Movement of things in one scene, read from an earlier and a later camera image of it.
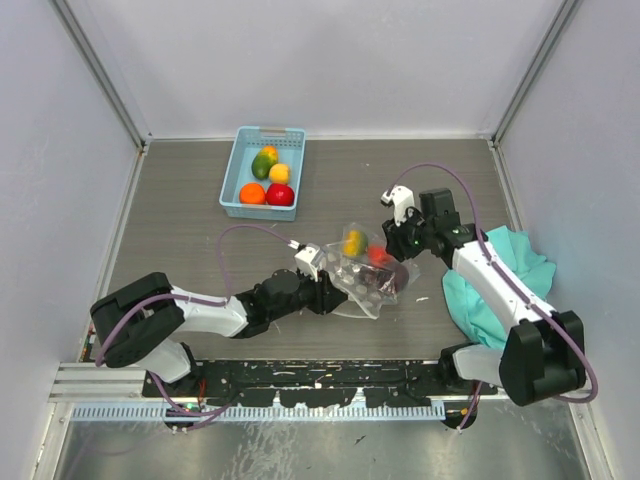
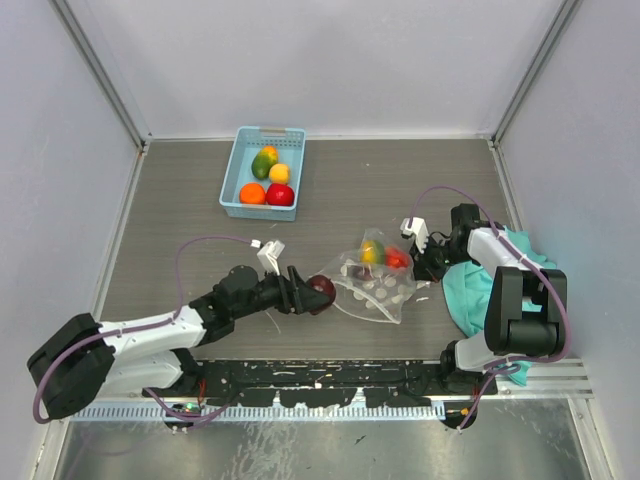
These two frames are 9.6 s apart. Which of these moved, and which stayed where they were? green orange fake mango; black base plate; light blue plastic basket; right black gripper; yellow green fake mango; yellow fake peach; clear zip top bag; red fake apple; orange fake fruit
Moved: right black gripper; yellow green fake mango; clear zip top bag
Stayed: light blue plastic basket; yellow fake peach; green orange fake mango; black base plate; red fake apple; orange fake fruit
